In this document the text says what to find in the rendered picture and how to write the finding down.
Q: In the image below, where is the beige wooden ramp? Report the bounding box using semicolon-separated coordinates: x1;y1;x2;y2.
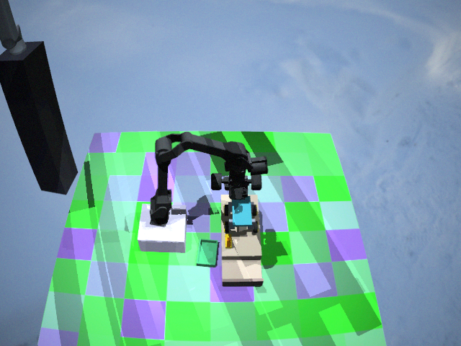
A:
221;195;264;286

